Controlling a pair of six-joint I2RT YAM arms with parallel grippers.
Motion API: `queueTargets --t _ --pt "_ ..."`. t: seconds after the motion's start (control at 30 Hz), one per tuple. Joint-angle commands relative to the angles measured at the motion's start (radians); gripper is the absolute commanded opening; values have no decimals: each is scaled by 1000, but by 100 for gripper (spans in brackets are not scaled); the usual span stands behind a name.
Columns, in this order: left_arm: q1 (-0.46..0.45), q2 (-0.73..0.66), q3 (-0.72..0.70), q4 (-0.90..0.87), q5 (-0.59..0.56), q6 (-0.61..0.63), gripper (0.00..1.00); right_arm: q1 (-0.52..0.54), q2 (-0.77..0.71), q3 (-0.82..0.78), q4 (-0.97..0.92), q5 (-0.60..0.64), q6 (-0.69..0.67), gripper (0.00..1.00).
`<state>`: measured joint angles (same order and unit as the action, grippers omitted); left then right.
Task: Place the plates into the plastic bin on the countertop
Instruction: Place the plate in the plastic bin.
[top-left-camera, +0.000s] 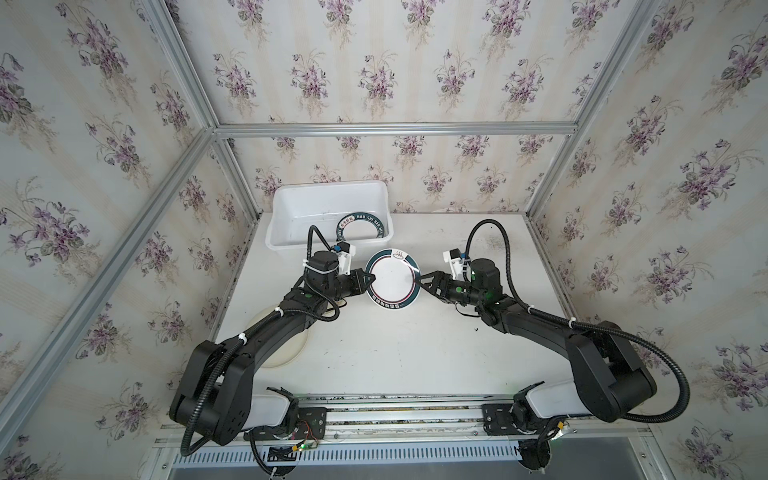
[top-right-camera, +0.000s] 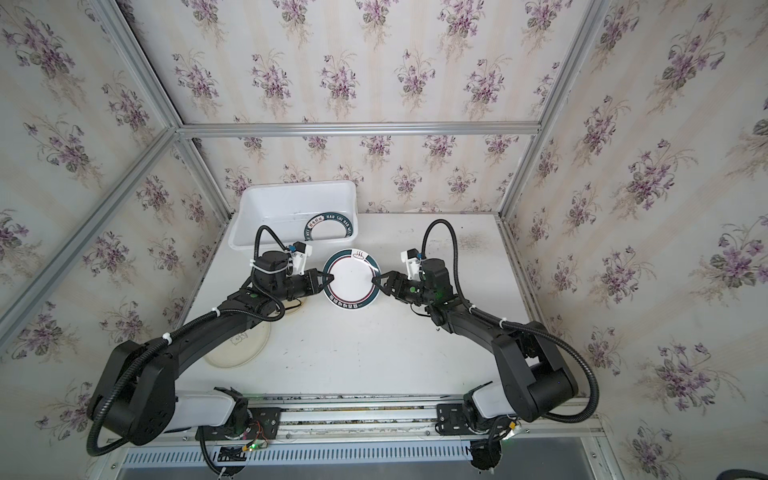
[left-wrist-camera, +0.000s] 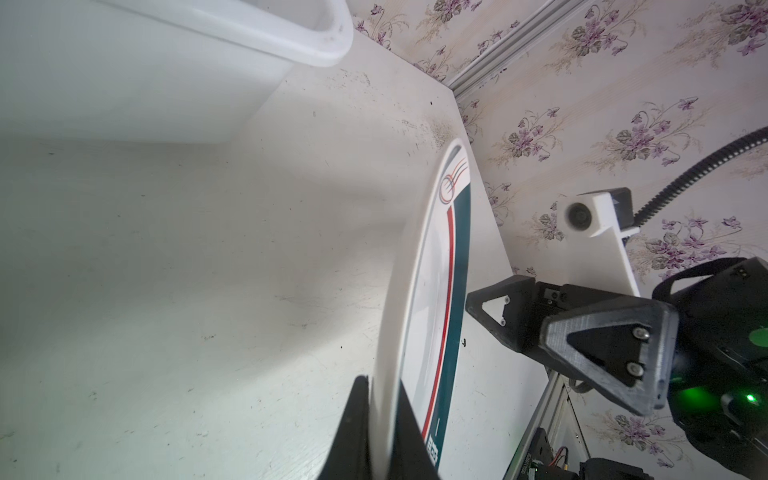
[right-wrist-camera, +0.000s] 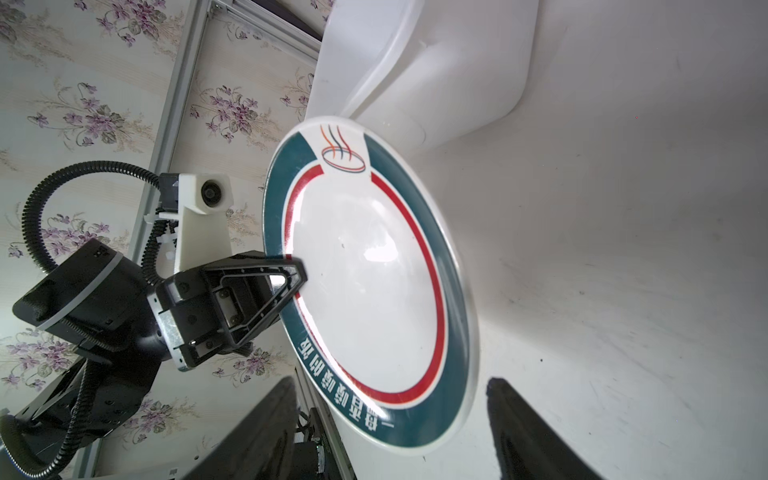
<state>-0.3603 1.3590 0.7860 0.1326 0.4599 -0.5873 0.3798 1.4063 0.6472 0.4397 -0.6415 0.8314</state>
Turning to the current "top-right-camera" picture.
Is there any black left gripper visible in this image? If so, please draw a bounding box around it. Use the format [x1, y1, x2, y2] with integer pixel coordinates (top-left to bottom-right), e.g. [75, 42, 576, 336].
[271, 269, 334, 305]

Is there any green red rimmed plate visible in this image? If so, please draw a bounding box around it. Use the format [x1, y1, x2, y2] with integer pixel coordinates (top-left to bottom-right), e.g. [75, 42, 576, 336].
[323, 248, 381, 311]

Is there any green rim lettered plate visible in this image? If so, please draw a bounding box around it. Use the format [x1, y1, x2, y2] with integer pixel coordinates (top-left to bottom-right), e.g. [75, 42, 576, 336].
[303, 212, 354, 241]

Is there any large cream plate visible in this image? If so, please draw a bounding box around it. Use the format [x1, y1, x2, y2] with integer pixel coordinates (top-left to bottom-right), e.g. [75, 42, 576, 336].
[204, 323, 271, 369]

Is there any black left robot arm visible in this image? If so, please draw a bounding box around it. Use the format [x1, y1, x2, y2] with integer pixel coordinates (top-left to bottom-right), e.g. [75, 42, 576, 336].
[86, 251, 334, 457]

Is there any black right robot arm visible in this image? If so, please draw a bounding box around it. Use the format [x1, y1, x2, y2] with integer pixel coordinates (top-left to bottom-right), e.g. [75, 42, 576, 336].
[372, 258, 596, 433]

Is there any white plastic bin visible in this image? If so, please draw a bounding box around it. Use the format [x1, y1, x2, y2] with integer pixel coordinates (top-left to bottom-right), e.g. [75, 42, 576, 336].
[227, 180, 360, 257]

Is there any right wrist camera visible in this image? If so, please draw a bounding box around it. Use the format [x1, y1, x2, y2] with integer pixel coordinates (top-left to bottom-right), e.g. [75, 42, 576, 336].
[401, 248, 423, 281]

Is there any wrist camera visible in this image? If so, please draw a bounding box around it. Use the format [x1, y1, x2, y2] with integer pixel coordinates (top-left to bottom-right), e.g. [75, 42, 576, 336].
[401, 248, 423, 281]
[288, 241, 313, 276]

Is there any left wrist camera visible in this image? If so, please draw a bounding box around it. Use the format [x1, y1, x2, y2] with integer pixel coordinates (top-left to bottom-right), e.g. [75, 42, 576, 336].
[288, 241, 313, 276]

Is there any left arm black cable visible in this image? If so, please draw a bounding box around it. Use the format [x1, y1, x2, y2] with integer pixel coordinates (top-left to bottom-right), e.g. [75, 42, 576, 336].
[85, 224, 289, 457]

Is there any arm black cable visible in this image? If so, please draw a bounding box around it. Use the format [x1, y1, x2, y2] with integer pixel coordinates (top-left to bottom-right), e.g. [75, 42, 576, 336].
[421, 218, 601, 425]
[85, 224, 289, 457]

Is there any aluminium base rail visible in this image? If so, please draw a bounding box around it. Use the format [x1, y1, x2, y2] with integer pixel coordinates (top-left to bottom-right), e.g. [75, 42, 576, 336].
[107, 392, 607, 448]

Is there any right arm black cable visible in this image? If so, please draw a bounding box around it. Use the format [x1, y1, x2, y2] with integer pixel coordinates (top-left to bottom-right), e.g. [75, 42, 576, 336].
[421, 218, 601, 425]

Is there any aluminium frame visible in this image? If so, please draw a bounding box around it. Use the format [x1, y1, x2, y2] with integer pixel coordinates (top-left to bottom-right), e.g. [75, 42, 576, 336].
[1, 1, 609, 344]

